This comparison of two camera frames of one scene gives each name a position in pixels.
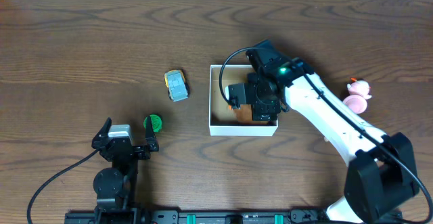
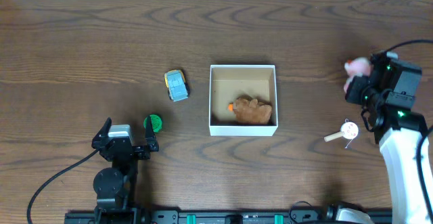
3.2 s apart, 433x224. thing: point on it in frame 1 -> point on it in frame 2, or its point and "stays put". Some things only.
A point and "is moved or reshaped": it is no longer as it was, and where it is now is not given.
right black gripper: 262,114 -> 355,91
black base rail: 239,216 stays put
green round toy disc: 156,122 stays put
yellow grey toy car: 178,88 stays put
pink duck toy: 356,101 is moved or reshaped
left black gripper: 125,149 stays put
